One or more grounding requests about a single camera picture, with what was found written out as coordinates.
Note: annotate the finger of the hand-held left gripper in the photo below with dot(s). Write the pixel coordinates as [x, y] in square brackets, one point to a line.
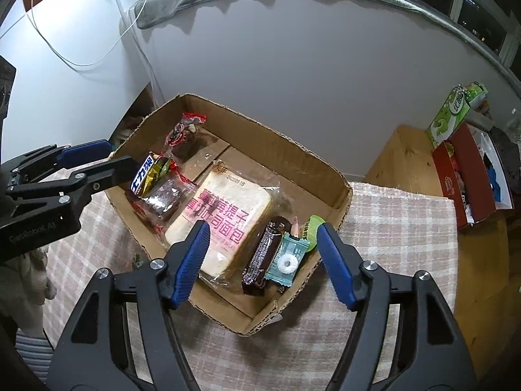
[87, 152]
[110, 171]

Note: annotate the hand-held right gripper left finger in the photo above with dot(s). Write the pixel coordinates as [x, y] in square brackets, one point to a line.
[191, 260]

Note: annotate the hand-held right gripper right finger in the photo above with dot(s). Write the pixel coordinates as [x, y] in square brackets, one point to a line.
[336, 264]

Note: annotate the chocolate bar packet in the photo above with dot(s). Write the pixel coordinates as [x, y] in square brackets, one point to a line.
[142, 177]

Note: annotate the green yellow candy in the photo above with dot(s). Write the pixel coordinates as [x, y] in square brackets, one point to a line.
[312, 228]

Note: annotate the teal mint candy packet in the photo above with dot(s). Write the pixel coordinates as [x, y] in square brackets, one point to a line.
[287, 260]

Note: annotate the yellow candy packet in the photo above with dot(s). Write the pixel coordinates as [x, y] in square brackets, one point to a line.
[159, 169]

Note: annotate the purple cake clear packet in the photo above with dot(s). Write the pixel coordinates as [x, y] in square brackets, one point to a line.
[165, 199]

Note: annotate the dark brown snack bar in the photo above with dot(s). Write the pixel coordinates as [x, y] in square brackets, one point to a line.
[262, 256]

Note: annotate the brown cake clear packet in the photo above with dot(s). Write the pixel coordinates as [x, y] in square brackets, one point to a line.
[181, 132]

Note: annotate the sliced bread clear packet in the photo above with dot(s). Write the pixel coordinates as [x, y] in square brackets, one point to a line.
[228, 220]

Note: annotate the checked tablecloth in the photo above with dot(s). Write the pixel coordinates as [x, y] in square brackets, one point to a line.
[386, 228]

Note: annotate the striped grey cloth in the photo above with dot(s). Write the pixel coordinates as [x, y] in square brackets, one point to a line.
[34, 358]

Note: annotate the red cardboard box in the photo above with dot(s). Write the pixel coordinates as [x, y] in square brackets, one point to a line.
[468, 163]

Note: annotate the grey towel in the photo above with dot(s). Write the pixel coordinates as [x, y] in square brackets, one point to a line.
[183, 0]

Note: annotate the green tissue box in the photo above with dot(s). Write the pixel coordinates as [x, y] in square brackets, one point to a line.
[447, 118]

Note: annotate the white framed window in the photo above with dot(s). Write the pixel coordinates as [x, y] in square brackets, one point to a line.
[476, 8]

